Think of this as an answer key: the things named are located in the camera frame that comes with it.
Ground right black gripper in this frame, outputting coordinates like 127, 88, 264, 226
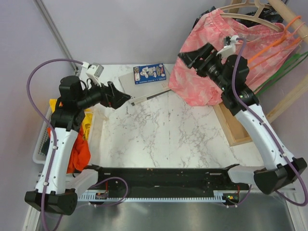
179, 42, 231, 91

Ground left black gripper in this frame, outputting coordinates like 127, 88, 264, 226
77, 76, 130, 110

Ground pink patterned shorts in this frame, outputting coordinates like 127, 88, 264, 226
168, 8, 301, 107

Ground beige plastic hanger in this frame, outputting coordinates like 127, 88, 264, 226
219, 0, 284, 32

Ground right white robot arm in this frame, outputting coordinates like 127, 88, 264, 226
178, 43, 308, 194

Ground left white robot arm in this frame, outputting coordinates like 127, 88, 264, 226
25, 76, 131, 216

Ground orange plastic hanger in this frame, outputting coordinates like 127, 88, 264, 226
248, 15, 305, 70

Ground beige hanger under dark shorts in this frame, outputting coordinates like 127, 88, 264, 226
220, 0, 272, 13

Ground wooden hanger rack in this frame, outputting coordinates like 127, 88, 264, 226
213, 0, 308, 146

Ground dark leaf-print shorts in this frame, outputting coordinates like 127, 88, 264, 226
194, 6, 283, 25

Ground green plastic hanger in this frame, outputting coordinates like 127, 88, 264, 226
254, 51, 308, 96

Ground grey book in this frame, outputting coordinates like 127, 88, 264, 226
119, 70, 170, 106

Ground yellow garment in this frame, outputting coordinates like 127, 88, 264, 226
49, 99, 94, 140

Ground blue booklet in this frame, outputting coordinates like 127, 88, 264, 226
133, 63, 167, 85

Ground orange garment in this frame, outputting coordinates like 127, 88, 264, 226
47, 101, 91, 174

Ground white laundry basket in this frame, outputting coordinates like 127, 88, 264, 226
32, 108, 97, 165

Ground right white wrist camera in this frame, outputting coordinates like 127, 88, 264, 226
217, 35, 243, 58

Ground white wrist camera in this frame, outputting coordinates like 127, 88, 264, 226
217, 35, 243, 58
79, 62, 104, 87

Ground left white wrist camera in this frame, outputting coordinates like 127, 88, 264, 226
79, 62, 104, 87

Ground pink wire hanger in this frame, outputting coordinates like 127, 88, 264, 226
252, 24, 308, 90

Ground aluminium frame post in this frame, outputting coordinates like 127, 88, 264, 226
33, 0, 73, 59

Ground white slotted cable duct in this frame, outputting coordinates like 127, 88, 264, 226
77, 190, 226, 203

